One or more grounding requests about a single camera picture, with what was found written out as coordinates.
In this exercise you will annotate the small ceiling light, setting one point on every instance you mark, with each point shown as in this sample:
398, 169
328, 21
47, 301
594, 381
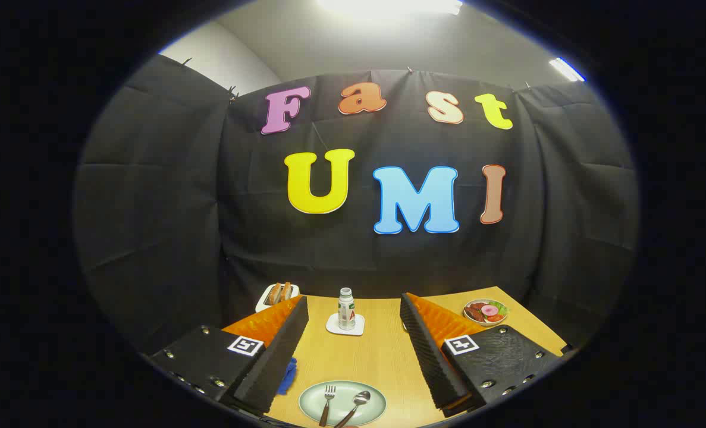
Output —
565, 69

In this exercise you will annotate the plate of salad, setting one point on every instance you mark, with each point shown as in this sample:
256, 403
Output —
486, 312

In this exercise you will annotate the blue folded towel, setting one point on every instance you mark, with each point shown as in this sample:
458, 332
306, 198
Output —
287, 377

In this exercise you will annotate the large ceiling light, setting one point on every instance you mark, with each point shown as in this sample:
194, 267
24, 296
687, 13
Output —
388, 6

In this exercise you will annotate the white drink bottle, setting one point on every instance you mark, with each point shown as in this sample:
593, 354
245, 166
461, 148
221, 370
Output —
346, 312

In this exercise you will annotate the white toaster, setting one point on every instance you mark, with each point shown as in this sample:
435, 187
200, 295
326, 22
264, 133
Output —
262, 304

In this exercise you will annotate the pale green plate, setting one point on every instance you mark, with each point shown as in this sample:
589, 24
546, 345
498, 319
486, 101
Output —
310, 404

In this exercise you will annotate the toast slice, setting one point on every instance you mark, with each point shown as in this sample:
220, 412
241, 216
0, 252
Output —
275, 294
286, 291

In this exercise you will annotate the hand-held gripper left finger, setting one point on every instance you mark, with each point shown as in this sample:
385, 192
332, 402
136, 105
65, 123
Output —
281, 356

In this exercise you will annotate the white square coaster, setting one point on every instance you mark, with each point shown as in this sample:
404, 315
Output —
332, 326

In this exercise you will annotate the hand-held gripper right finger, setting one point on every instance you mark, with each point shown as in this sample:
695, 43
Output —
427, 356

